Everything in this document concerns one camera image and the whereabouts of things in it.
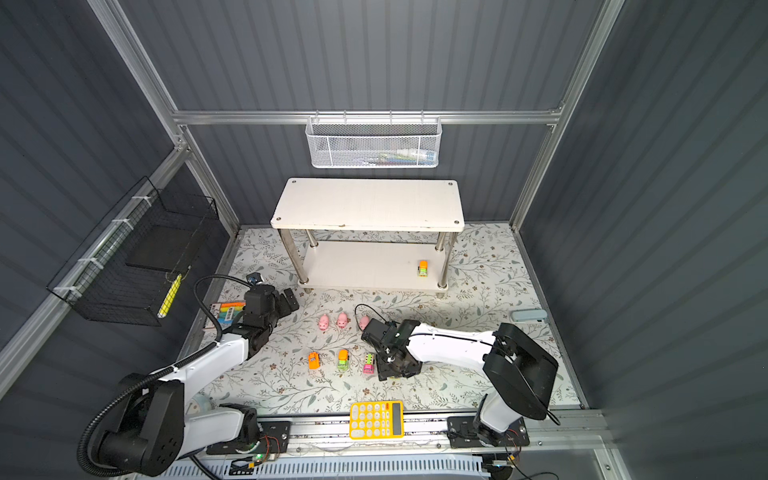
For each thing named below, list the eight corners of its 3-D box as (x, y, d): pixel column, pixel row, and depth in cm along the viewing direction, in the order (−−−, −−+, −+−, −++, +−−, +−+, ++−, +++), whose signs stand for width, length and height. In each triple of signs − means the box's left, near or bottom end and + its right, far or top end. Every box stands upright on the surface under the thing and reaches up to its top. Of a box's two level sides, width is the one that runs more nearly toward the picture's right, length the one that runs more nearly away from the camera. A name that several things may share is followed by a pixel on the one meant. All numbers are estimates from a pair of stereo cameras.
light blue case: (512, 321, 96) (515, 317, 94) (510, 313, 98) (513, 309, 96) (545, 321, 96) (549, 317, 94) (542, 313, 98) (546, 309, 96)
